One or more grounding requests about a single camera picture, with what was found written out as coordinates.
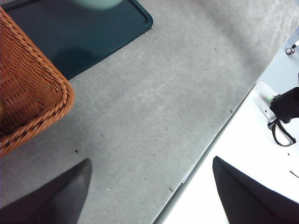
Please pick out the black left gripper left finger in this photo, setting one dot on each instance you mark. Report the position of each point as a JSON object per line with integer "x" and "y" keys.
{"x": 51, "y": 200}

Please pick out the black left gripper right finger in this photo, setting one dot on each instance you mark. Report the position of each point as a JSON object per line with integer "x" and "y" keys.
{"x": 252, "y": 200}

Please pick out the teal ribbed bowl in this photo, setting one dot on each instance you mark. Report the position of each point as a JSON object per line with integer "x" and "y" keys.
{"x": 100, "y": 3}

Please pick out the brown wicker basket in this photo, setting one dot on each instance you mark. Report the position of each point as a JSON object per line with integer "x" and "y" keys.
{"x": 28, "y": 88}

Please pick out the black rectangular tray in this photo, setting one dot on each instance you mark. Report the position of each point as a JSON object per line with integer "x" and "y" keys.
{"x": 88, "y": 35}

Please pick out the black camera device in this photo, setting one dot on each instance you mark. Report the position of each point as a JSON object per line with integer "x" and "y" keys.
{"x": 286, "y": 105}

